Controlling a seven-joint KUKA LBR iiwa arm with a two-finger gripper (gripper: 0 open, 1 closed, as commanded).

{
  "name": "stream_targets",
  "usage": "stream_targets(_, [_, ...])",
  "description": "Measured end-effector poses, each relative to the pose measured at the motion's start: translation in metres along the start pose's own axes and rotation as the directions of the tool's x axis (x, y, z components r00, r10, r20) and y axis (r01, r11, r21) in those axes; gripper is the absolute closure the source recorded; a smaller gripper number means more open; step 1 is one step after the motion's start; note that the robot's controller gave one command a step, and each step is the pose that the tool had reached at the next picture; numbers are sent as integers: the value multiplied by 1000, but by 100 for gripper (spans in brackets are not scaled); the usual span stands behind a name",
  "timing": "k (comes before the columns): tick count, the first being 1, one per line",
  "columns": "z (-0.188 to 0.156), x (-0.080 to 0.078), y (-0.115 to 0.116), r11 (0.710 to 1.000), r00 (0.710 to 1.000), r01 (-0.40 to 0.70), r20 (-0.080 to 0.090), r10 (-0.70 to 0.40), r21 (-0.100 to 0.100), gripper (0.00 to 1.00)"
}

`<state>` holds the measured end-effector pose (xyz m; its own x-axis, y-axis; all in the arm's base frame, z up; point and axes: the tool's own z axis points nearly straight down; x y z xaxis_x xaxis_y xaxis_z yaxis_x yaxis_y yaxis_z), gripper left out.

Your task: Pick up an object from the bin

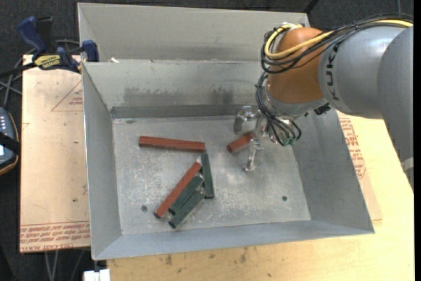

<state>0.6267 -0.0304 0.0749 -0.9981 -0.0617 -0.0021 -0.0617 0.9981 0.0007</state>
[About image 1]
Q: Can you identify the red-brown flat block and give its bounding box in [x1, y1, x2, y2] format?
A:
[226, 132, 256, 154]
[138, 136, 207, 153]
[153, 161, 203, 220]

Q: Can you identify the dark green flat block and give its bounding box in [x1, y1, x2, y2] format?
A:
[199, 152, 216, 199]
[168, 189, 207, 229]
[168, 175, 205, 216]

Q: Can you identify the grey metal bin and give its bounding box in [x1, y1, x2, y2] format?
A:
[77, 2, 376, 261]

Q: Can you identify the brown cardboard board red print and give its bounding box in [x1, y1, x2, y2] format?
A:
[19, 54, 384, 254]

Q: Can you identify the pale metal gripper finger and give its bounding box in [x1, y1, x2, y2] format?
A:
[243, 138, 264, 172]
[234, 105, 261, 134]

